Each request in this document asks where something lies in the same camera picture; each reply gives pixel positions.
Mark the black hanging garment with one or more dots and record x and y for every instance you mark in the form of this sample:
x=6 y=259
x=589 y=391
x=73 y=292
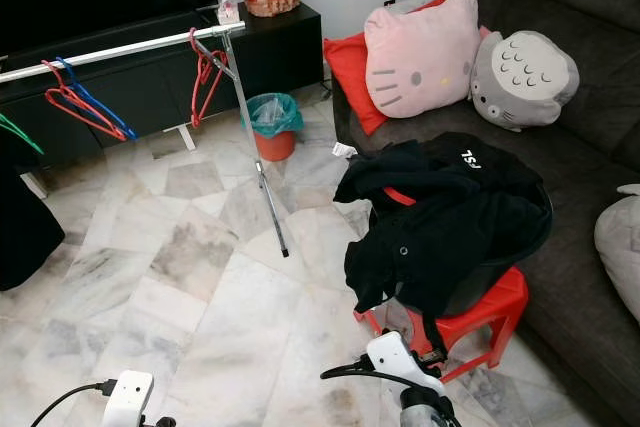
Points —
x=25 y=227

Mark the grey Totoro cushion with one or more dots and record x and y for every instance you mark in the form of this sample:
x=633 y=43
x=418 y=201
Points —
x=525 y=77

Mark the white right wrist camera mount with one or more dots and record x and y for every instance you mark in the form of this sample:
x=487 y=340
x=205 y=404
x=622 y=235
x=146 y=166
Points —
x=395 y=357

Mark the silver clothes rack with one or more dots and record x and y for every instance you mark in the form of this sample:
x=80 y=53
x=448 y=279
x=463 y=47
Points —
x=120 y=51

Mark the blue plastic hanger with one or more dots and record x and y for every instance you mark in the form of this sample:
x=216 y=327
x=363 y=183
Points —
x=110 y=112

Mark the pink cat face cushion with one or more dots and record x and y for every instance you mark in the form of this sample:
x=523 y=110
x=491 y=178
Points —
x=420 y=52

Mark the green plastic hanger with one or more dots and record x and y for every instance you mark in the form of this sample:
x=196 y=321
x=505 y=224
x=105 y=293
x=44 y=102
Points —
x=25 y=137

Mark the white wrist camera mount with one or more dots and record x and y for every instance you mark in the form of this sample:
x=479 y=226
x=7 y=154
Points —
x=128 y=397
x=395 y=357

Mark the black jacket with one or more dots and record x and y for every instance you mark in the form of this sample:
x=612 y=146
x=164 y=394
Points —
x=440 y=227

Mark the black TV console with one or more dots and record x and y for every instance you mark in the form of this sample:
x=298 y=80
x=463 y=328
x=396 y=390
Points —
x=150 y=87

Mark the red cushion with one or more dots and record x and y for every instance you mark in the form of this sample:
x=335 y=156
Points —
x=345 y=72

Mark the white tissue box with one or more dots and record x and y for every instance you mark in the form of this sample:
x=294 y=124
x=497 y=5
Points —
x=226 y=12

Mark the red plastic hanger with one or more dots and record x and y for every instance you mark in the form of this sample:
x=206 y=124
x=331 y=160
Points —
x=85 y=115
x=198 y=92

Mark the white paper tag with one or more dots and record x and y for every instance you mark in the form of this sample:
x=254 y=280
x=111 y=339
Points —
x=344 y=149

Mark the red plastic stool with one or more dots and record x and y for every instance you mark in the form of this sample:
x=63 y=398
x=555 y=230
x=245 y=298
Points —
x=500 y=297

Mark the light grey cushion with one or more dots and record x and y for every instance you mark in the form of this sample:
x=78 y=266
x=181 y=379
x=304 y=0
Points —
x=618 y=242

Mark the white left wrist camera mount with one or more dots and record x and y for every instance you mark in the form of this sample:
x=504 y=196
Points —
x=128 y=397

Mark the red bin teal liner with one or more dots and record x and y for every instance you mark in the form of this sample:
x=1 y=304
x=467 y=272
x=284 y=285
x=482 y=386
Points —
x=275 y=117

